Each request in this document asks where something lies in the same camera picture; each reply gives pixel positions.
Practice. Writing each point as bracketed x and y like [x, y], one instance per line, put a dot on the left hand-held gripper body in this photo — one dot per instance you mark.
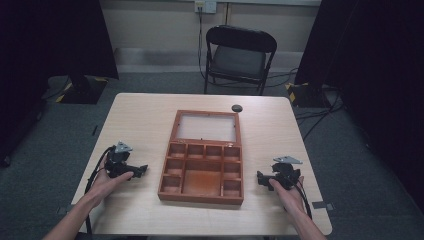
[116, 166]

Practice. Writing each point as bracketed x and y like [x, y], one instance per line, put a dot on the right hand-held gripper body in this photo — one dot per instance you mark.
[286, 173]

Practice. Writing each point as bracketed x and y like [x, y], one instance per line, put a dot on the person's left hand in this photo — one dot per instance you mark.
[101, 186]

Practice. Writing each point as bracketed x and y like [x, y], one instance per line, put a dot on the person's right hand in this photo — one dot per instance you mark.
[291, 198]

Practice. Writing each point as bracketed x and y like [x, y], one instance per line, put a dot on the grey tape strip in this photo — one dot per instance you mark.
[322, 205]
[63, 210]

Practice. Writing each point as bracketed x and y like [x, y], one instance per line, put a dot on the brown wooden compartment box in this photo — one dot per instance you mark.
[203, 180]

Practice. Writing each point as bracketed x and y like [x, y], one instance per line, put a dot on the small dark round object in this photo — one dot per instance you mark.
[237, 108]

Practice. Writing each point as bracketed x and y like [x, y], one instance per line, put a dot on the black stand base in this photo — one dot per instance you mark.
[305, 95]
[83, 90]

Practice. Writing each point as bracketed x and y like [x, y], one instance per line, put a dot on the black folding chair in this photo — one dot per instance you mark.
[238, 60]

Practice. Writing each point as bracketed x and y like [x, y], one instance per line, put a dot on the black curtain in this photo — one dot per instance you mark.
[376, 66]
[50, 40]

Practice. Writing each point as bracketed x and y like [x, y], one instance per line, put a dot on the white wall socket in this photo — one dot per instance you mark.
[205, 6]

